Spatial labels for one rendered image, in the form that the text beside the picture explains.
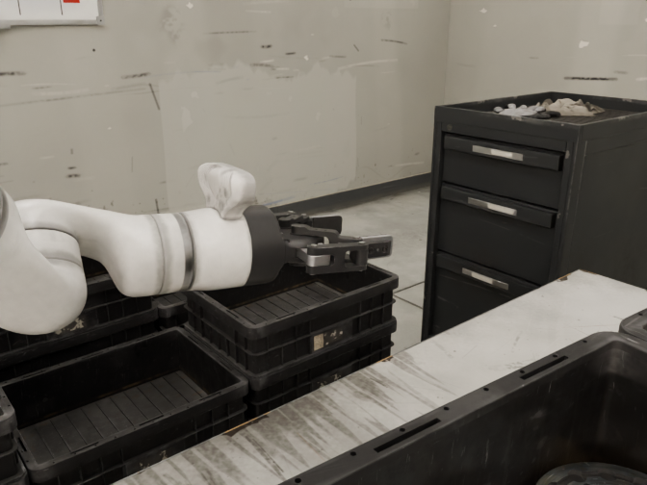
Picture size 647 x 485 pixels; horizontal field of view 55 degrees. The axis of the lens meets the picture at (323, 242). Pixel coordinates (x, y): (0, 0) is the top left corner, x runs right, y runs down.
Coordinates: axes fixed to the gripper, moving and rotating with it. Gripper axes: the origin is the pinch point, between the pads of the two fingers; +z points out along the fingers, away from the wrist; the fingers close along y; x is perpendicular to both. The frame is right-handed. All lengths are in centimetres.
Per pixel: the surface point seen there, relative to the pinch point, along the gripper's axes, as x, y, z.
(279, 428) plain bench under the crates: -22.9, -3.3, -6.7
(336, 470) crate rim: -2.8, 29.7, -21.6
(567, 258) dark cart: -25, -45, 98
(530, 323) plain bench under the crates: -18.5, -6.2, 37.2
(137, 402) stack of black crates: -52, -66, -6
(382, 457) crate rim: -2.6, 30.0, -19.1
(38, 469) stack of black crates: -45, -41, -28
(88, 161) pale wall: -27, -249, 21
